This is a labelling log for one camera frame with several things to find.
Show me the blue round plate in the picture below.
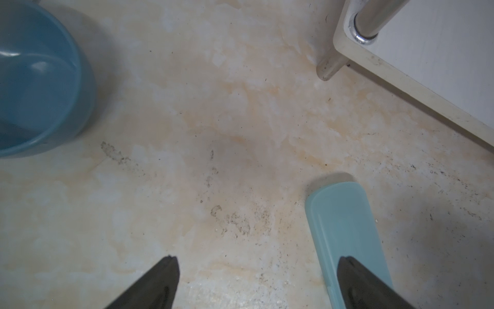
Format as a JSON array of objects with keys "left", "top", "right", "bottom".
[{"left": 1, "top": 1, "right": 96, "bottom": 158}]

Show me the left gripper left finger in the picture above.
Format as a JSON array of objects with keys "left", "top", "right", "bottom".
[{"left": 106, "top": 256, "right": 180, "bottom": 309}]

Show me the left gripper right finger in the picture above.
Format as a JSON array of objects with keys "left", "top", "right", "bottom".
[{"left": 337, "top": 256, "right": 414, "bottom": 309}]

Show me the teal pencil case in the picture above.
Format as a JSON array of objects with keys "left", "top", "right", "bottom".
[{"left": 305, "top": 182, "right": 393, "bottom": 308}]

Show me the white two-tier shelf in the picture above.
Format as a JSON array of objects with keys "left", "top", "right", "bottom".
[{"left": 316, "top": 1, "right": 493, "bottom": 144}]

